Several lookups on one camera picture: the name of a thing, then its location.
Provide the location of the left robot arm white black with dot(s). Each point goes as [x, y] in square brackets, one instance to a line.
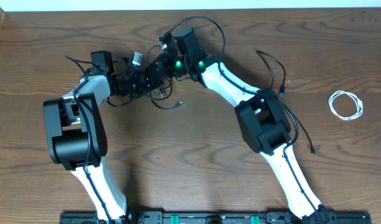
[77, 140]

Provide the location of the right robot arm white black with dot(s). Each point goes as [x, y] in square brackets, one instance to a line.
[267, 126]

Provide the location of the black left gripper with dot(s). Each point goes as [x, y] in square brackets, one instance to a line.
[140, 78]

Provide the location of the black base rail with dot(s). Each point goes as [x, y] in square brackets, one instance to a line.
[155, 217]

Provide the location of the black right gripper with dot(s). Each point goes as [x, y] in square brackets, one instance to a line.
[161, 62]

